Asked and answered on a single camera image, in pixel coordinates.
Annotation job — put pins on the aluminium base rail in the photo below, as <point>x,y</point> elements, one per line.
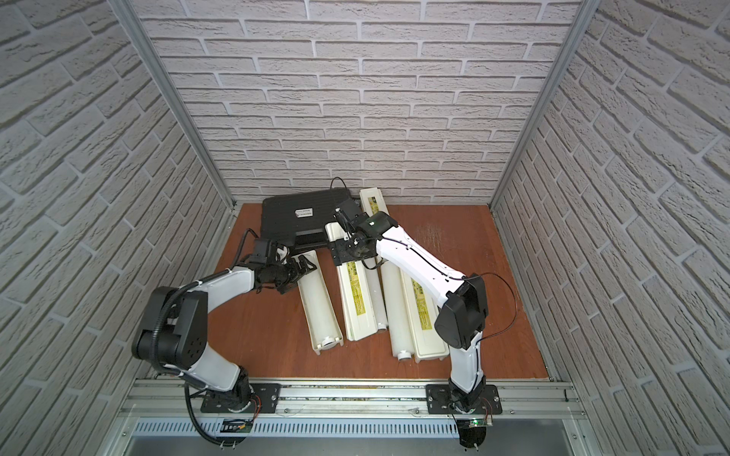
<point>344,408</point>

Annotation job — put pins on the white plastic wrap roll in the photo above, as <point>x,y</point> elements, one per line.
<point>377,299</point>
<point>358,308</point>
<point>398,322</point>

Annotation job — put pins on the aluminium corner post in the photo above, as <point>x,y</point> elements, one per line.
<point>134,28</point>
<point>577,30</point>

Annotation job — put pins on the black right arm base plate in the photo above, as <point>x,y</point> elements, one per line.
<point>448,399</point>

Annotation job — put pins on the cream dispenser far back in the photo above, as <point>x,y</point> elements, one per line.
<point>372,201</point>

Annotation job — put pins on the aluminium corner post right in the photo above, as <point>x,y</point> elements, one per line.
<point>577,30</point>

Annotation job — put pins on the cream dispenser right front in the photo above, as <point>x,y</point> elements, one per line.
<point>422,313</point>

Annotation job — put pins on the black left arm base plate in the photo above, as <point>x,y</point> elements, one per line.
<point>256,397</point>

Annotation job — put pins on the black plastic tool case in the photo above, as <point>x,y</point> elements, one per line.
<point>298,220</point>

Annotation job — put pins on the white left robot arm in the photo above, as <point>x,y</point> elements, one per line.
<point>172,335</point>

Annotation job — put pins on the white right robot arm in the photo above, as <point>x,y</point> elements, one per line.
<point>461,300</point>

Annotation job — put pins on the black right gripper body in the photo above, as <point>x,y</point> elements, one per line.
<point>346,250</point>

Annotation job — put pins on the aluminium corner post left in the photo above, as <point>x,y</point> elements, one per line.
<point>134,28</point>

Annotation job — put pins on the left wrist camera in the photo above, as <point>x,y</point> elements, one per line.
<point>263,253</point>

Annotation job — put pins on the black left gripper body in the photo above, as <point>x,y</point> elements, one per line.
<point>290,272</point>

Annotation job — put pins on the cream dispenser with lid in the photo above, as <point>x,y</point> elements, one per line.
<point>324,330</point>

